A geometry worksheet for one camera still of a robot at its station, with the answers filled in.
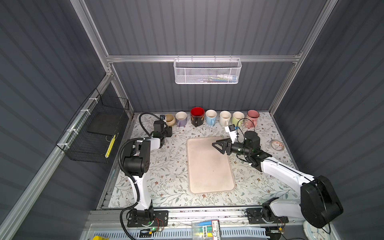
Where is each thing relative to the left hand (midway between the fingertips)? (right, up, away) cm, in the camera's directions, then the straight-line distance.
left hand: (169, 126), depth 103 cm
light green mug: (+50, +6, +8) cm, 51 cm away
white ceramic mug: (+40, +6, +2) cm, 40 cm away
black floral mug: (+20, +8, +3) cm, 22 cm away
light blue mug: (+29, +7, +3) cm, 30 cm away
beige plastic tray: (+27, -27, -13) cm, 40 cm away
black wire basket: (-34, -4, -30) cm, 45 cm away
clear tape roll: (+75, -13, -1) cm, 76 cm away
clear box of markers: (+24, -49, -33) cm, 64 cm away
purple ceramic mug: (+8, +6, +7) cm, 12 cm away
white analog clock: (+72, -49, -35) cm, 94 cm away
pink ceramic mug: (+62, +9, +5) cm, 62 cm away
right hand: (+30, -9, -25) cm, 40 cm away
